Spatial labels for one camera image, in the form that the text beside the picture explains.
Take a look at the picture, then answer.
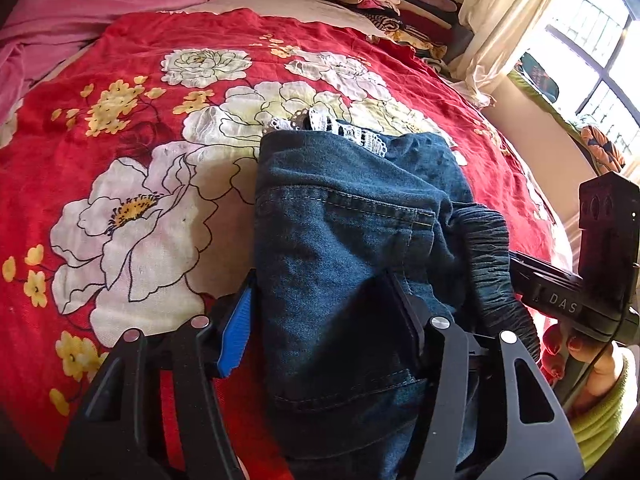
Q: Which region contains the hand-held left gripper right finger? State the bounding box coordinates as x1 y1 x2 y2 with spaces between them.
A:
387 272 586 480

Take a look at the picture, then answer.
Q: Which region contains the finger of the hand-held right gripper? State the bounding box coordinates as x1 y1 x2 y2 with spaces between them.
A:
507 250 583 302

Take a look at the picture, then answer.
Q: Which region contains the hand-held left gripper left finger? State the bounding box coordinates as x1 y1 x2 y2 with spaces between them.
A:
55 272 258 480

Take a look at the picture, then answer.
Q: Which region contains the blue denim pants lace trim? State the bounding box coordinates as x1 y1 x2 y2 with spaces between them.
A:
252 105 543 480

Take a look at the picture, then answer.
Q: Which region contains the person's right hand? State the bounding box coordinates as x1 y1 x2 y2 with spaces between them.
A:
542 322 626 402

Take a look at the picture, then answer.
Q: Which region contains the orange patterned cloth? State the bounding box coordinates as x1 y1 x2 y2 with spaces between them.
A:
580 124 627 173

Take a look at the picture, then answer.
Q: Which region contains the green edged cloth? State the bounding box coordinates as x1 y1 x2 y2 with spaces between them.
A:
507 50 598 161

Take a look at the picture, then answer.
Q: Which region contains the barred window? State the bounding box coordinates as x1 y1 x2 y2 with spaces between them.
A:
520 0 640 128

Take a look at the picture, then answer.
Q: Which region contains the cream curtain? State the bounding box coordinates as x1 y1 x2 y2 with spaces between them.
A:
447 0 588 108

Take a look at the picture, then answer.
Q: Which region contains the pile of folded clothes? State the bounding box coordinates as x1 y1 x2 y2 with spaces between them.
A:
332 0 476 75

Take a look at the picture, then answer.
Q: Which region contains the red floral blanket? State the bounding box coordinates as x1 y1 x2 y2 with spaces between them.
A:
0 10 571 471

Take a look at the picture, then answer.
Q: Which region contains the beige bedsheet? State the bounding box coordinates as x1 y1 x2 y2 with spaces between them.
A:
155 0 391 41

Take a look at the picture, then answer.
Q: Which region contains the pink cloth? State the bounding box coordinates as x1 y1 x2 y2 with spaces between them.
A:
0 0 218 126

